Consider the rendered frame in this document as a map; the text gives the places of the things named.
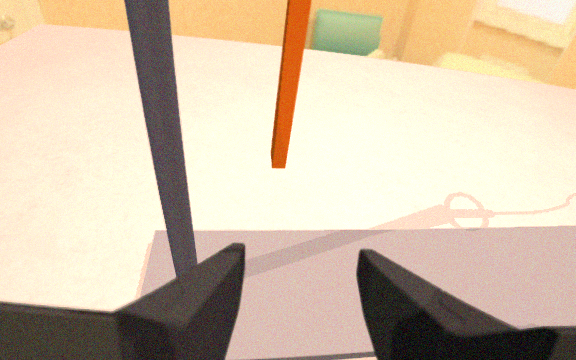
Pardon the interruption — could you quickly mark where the orange handle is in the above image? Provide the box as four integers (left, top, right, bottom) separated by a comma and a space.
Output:
271, 0, 311, 169

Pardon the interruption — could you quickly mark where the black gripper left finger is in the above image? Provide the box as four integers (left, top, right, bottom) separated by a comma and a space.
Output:
0, 243, 245, 360

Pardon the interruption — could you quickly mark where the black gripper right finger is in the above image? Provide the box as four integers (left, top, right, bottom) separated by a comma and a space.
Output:
356, 248, 576, 360

